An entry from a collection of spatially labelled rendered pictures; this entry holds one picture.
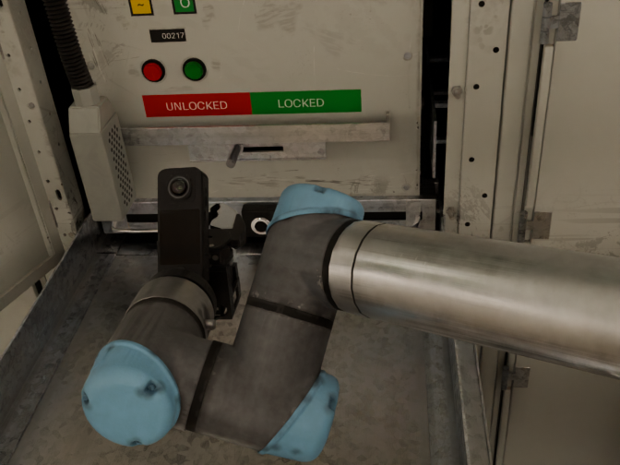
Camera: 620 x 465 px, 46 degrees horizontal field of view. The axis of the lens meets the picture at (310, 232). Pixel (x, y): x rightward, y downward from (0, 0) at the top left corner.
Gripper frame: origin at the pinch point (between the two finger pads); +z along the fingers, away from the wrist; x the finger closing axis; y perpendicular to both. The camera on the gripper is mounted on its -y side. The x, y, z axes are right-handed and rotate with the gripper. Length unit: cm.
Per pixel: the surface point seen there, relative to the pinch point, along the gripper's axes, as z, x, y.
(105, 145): 14.8, -18.7, -3.1
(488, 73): 20.0, 32.9, -9.8
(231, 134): 21.7, -2.7, -2.0
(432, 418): -8.0, 24.5, 24.2
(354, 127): 21.6, 15.0, -2.5
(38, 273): 19.1, -35.4, 18.9
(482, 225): 24.0, 33.4, 14.0
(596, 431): 29, 55, 57
